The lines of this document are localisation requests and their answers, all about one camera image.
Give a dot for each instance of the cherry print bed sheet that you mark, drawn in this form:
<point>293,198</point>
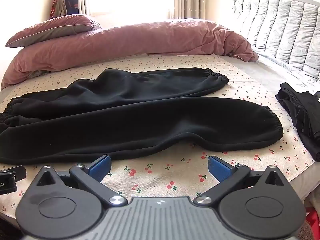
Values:
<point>162,172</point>

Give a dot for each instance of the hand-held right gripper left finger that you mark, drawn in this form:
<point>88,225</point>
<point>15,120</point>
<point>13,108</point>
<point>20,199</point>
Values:
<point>101,168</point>

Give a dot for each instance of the grey quilted headboard cover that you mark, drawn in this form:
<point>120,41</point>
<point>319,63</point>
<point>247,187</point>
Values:
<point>280,25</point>

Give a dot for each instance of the hanging clothes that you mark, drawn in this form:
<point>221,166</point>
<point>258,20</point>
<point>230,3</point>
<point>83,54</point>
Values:
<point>66,2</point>

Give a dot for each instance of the stack of folded black clothes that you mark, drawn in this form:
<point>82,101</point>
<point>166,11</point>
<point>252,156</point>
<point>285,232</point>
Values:
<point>305,120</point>

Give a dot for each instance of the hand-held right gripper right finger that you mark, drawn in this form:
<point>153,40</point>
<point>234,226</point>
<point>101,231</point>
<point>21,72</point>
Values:
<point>221,170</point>

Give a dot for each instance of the pink duvet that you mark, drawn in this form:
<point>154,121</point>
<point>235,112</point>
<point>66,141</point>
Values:
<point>150,40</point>

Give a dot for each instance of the pink pillow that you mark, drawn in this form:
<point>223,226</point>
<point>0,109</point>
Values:
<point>50,27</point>

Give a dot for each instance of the red object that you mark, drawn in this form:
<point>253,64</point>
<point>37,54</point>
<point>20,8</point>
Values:
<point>312,225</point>

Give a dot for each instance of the black pants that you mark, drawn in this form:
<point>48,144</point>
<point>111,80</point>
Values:
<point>125,125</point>

